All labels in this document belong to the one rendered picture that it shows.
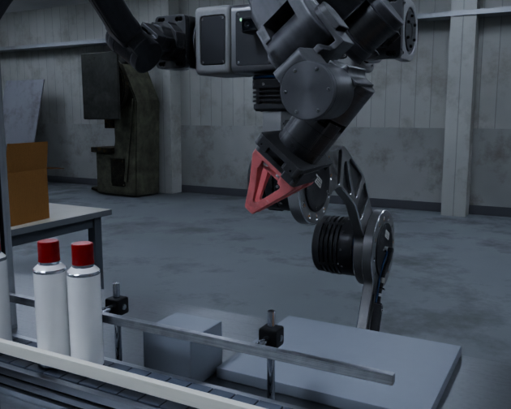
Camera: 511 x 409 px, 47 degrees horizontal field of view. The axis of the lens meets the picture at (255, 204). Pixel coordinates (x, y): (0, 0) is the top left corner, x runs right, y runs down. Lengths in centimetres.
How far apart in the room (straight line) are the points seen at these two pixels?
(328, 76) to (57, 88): 1105
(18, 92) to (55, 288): 1086
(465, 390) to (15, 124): 1094
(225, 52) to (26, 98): 1029
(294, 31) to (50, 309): 58
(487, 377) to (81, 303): 70
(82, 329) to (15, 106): 1086
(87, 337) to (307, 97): 56
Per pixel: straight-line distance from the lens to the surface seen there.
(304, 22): 66
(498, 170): 796
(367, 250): 169
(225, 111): 925
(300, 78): 58
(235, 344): 86
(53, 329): 100
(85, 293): 95
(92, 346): 98
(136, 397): 90
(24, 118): 1149
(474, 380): 112
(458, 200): 780
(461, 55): 777
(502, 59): 798
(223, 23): 138
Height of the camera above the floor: 128
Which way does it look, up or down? 9 degrees down
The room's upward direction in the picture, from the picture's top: straight up
